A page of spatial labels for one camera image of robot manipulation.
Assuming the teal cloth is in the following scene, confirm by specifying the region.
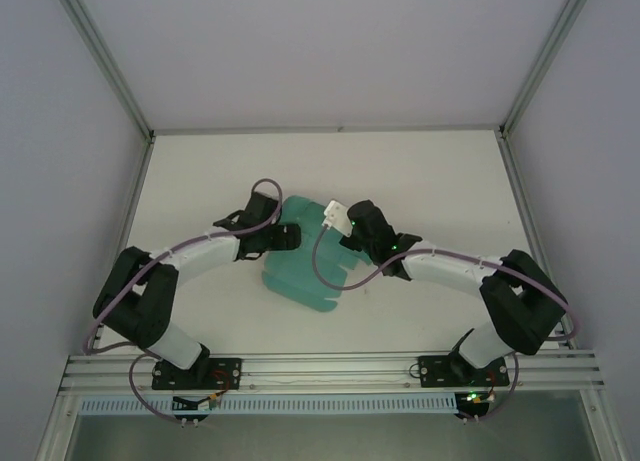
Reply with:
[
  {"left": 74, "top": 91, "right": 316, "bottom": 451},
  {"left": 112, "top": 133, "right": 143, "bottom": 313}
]
[{"left": 260, "top": 194, "right": 362, "bottom": 314}]

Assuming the aluminium frame cross bar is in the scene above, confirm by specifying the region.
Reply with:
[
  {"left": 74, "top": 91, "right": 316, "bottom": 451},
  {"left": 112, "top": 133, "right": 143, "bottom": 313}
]
[{"left": 151, "top": 124, "right": 505, "bottom": 136}]

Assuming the wide aluminium mounting rail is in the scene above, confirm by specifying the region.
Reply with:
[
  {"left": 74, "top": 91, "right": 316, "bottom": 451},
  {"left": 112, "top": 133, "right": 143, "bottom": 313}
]
[{"left": 59, "top": 349, "right": 607, "bottom": 393}]

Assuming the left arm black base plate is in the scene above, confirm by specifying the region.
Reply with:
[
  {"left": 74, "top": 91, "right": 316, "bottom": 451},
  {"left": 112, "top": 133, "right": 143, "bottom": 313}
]
[{"left": 151, "top": 355, "right": 244, "bottom": 392}]

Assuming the aluminium table side rail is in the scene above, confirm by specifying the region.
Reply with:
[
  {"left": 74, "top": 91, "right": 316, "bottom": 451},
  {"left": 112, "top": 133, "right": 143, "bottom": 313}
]
[
  {"left": 498, "top": 130, "right": 575, "bottom": 351},
  {"left": 88, "top": 134, "right": 156, "bottom": 356}
]

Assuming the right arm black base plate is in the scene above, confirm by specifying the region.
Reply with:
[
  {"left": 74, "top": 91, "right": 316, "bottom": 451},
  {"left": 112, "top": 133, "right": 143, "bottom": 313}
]
[{"left": 417, "top": 353, "right": 512, "bottom": 388}]

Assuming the light blue slotted cable duct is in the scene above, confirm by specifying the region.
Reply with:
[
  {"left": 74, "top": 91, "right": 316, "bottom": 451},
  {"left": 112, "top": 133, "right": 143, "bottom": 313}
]
[{"left": 79, "top": 393, "right": 459, "bottom": 416}]

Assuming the small wire bundle with connector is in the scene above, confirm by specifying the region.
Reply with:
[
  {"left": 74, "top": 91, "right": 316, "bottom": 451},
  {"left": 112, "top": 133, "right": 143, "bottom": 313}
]
[
  {"left": 172, "top": 380, "right": 235, "bottom": 415},
  {"left": 457, "top": 375, "right": 499, "bottom": 418}
]

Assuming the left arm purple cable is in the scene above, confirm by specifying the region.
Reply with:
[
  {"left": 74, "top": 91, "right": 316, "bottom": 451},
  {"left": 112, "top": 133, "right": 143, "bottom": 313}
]
[{"left": 82, "top": 178, "right": 284, "bottom": 425}]

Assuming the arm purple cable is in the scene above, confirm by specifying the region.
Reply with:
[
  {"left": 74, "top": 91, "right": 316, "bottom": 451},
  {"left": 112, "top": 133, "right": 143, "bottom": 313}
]
[
  {"left": 311, "top": 224, "right": 584, "bottom": 425},
  {"left": 82, "top": 178, "right": 284, "bottom": 425}
]

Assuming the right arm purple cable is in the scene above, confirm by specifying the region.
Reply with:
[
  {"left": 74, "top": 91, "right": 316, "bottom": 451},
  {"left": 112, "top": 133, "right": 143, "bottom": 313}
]
[{"left": 311, "top": 224, "right": 584, "bottom": 425}]

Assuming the aluminium frame post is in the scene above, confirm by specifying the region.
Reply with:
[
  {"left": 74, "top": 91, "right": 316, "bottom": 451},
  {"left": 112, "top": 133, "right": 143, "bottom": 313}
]
[
  {"left": 52, "top": 0, "right": 155, "bottom": 141},
  {"left": 499, "top": 0, "right": 599, "bottom": 138}
]

